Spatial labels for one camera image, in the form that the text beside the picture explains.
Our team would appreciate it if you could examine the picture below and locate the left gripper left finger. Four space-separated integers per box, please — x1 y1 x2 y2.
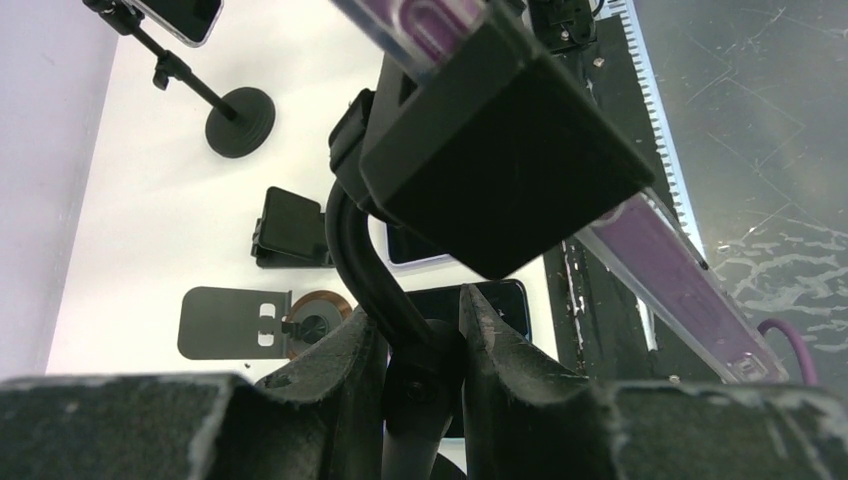
1 312 387 479

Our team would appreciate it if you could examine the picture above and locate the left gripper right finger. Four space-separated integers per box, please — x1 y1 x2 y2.
459 285 847 479

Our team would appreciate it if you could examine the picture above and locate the phone stand brown round base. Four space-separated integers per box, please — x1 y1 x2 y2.
176 286 355 362

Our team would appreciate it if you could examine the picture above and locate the black phone dark case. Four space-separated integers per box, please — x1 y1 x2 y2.
405 279 532 340

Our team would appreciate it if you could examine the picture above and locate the phone with white case centre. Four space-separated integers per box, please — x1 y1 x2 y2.
384 224 454 268

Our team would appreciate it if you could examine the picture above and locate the phone with white case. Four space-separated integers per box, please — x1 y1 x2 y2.
384 224 454 268
127 0 224 48

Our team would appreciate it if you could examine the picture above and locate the black folding phone stand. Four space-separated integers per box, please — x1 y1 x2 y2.
251 187 335 269

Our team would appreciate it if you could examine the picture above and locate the black phone stand right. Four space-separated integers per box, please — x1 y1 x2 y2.
82 0 276 158

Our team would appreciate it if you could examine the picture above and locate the phone with white case right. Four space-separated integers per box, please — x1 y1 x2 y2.
127 0 224 48

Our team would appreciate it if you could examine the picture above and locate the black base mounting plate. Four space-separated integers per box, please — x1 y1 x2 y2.
528 1 718 381

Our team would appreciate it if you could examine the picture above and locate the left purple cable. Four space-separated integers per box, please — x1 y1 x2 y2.
755 317 820 387

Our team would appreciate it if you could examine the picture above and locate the white slotted cable duct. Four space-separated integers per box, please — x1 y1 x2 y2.
600 0 705 257

